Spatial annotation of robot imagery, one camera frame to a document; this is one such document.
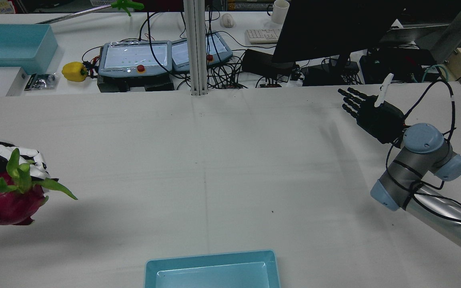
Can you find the white keyboard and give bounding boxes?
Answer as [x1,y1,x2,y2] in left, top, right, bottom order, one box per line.
[245,28,281,44]

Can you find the blue gray teach pendant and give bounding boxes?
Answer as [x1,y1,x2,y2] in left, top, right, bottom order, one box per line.
[98,40,174,78]
[171,32,233,72]

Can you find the yellow toy bell pepper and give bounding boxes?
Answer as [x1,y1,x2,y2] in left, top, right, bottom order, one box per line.
[62,62,89,82]

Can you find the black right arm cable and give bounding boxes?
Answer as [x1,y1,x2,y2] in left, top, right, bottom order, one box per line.
[386,79,461,226]

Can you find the white cardboard box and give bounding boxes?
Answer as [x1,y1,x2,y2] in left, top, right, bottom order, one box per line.
[6,67,29,96]

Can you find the green handled grabber tool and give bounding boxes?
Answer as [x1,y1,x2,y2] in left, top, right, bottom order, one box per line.
[35,0,145,24]

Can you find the light blue plastic bin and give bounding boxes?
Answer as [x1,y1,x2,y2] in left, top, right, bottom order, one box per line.
[144,250,281,288]
[0,23,59,75]

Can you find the pink dragon fruit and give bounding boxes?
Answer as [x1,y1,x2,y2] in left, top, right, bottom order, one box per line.
[0,148,78,226]

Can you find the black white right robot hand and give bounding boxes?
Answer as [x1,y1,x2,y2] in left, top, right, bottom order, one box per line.
[338,73,407,144]

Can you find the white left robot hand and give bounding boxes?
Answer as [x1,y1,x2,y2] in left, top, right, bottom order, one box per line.
[0,137,51,228]

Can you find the white mug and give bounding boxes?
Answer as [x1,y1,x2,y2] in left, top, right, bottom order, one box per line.
[268,0,290,24]

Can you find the clear bag black parts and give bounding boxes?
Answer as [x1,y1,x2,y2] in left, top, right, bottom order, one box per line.
[24,73,58,91]

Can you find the silver metal plate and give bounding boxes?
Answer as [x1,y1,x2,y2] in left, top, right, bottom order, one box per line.
[378,23,451,45]

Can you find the black computer monitor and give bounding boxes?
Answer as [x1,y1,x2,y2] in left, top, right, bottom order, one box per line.
[271,0,409,76]

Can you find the black equipment case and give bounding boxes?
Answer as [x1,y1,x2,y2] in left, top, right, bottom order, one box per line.
[359,47,442,84]

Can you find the dark finned control box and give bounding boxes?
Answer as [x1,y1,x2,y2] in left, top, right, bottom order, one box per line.
[97,73,175,93]

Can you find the aluminium extrusion post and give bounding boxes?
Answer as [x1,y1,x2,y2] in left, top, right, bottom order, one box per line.
[183,0,209,96]

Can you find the black flat device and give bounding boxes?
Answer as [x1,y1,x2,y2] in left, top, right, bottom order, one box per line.
[302,64,361,86]

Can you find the diagonal aluminium beam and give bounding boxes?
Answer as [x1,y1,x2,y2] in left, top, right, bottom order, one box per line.
[431,0,461,64]

